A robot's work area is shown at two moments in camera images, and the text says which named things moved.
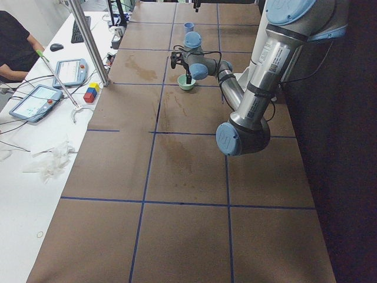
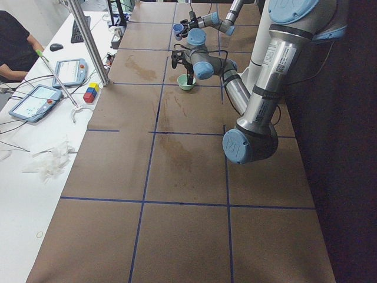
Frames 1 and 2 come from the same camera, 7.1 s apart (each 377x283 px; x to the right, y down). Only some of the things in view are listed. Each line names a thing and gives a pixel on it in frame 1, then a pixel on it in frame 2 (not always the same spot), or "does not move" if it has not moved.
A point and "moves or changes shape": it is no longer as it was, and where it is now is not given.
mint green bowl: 182,82 does not move
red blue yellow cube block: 91,92 does not move
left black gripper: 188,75 does not move
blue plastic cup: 188,27 moves or changes shape
